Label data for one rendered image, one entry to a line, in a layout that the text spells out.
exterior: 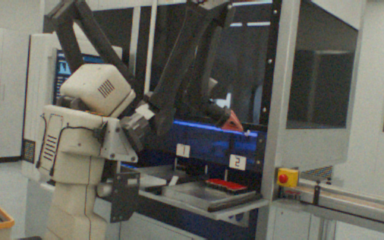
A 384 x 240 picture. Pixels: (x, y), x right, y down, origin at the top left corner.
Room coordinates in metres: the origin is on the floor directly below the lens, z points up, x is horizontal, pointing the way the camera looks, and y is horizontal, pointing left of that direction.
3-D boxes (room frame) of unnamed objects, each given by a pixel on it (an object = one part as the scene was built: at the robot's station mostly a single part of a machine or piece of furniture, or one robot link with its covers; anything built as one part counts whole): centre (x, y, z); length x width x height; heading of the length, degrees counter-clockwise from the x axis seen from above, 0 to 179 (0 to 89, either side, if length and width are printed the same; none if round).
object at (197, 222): (2.45, 0.39, 0.73); 1.98 x 0.01 x 0.25; 51
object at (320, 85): (2.17, -0.72, 1.51); 0.85 x 0.01 x 0.59; 141
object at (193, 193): (1.75, -0.14, 0.90); 0.34 x 0.26 x 0.04; 140
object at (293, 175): (1.77, -0.48, 1.00); 0.08 x 0.07 x 0.07; 141
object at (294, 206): (1.79, -0.52, 0.87); 0.14 x 0.13 x 0.02; 141
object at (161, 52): (2.26, 0.14, 1.51); 0.47 x 0.01 x 0.59; 51
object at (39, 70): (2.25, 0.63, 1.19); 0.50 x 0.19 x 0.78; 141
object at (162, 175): (2.05, 0.05, 0.90); 0.34 x 0.26 x 0.04; 141
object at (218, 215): (1.89, -0.04, 0.87); 0.70 x 0.48 x 0.02; 51
